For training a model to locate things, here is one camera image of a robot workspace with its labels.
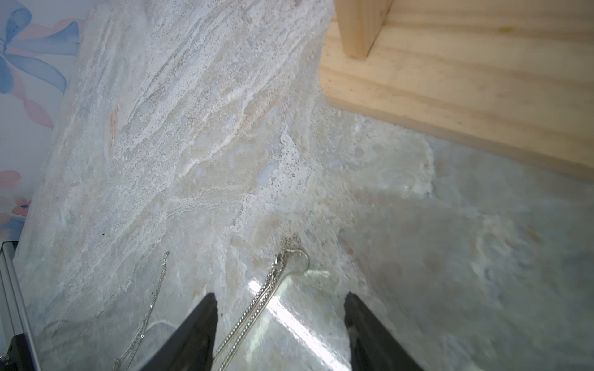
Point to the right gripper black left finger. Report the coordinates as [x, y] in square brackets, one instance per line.
[191, 345]

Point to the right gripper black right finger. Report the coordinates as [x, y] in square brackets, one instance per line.
[372, 346]

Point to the wooden jewelry display stand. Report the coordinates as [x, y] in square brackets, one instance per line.
[511, 77]

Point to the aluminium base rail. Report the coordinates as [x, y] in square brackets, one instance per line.
[18, 350]

